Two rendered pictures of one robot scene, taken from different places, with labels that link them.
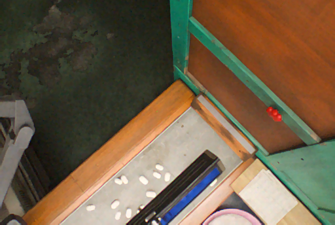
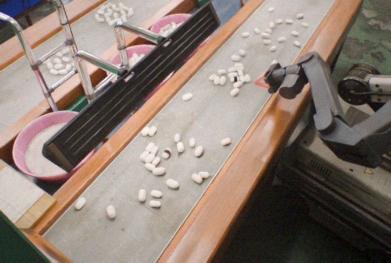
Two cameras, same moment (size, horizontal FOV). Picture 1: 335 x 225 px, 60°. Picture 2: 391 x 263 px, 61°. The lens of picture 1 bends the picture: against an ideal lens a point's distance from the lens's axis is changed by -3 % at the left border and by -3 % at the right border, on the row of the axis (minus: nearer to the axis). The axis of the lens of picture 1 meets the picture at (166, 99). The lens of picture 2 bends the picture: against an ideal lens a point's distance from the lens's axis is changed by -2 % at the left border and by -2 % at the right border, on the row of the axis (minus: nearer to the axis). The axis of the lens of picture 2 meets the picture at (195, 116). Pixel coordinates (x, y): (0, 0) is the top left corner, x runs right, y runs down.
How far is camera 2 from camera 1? 0.58 m
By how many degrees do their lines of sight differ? 55
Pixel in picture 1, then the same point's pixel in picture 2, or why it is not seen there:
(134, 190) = (181, 171)
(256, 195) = (21, 195)
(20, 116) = (343, 132)
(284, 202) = not seen: outside the picture
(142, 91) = not seen: outside the picture
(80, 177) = (252, 164)
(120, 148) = (214, 210)
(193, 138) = (112, 255)
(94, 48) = not seen: outside the picture
